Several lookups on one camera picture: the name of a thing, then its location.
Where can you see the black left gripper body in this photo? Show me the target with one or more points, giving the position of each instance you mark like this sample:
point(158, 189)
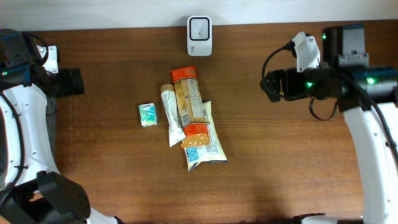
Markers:
point(64, 83)

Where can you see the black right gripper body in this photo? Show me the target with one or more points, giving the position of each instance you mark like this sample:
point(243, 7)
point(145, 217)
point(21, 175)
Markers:
point(295, 86)

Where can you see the small green tissue pack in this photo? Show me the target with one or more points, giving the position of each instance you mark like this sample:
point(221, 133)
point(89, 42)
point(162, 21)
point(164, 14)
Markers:
point(148, 114)

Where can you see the white blue snack bag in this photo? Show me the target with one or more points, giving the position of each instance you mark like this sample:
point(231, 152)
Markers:
point(209, 154)

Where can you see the orange cracker package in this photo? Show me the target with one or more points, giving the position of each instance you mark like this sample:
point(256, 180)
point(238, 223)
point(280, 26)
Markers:
point(190, 107)

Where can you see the white tube with tan cap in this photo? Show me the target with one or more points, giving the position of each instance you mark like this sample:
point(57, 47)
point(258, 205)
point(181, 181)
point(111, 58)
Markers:
point(168, 96)

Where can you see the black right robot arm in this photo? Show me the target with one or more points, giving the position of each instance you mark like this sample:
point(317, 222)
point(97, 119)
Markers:
point(365, 95)

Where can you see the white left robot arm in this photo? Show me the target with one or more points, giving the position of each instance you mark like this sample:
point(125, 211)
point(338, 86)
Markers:
point(32, 188)

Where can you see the white barcode scanner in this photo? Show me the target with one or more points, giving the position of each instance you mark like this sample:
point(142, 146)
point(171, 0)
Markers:
point(199, 36)

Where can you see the grey plastic basket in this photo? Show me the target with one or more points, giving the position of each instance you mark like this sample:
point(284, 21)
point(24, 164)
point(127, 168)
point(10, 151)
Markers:
point(51, 124)

